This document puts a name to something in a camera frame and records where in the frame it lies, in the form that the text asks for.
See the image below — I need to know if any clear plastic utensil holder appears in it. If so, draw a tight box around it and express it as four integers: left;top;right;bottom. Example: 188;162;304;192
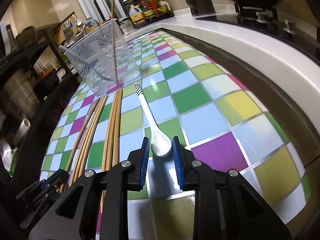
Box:
59;19;140;97

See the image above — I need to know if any chrome kitchen faucet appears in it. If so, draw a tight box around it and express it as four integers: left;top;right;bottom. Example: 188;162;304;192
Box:
83;18;100;35

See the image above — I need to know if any wooden chopstick four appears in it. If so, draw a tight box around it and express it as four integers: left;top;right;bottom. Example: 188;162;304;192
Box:
77;94;109;178

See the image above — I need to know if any wooden chopstick seven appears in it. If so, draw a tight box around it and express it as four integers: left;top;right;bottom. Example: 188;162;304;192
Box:
112;88;123;166

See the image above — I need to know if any wooden chopstick three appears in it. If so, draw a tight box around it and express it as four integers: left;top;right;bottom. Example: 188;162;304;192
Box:
72;95;107;181

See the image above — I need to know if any wooden chopstick five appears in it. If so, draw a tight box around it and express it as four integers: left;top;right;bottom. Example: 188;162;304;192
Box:
100;90;119;213

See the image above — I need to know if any black gas stove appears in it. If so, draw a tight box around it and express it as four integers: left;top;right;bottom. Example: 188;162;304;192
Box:
195;4;319;64

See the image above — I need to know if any wooden chopstick six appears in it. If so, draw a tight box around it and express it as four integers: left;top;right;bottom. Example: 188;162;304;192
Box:
105;89;121;172

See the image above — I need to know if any yellow oil bottle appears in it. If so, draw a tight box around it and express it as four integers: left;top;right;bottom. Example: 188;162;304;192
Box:
129;4;146;28

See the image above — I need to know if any black spice rack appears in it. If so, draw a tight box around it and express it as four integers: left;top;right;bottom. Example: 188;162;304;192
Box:
122;0;174;29

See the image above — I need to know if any white ceramic spoon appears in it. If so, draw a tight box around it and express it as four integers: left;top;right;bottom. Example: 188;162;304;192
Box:
134;82;172;158

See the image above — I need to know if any white paper roll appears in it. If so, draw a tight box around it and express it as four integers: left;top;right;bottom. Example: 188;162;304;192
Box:
13;118;30;146

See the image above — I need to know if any black storage shelf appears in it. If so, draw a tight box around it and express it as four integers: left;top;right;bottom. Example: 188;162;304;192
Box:
1;23;81;191

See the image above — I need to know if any large steel pot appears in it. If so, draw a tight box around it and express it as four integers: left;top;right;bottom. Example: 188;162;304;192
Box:
1;69;40;120

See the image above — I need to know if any wooden chopstick one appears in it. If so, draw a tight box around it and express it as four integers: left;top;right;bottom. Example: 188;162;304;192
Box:
66;99;100;187

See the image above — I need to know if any wooden chopstick two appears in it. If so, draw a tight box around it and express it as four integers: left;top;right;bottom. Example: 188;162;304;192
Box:
68;97;104;188

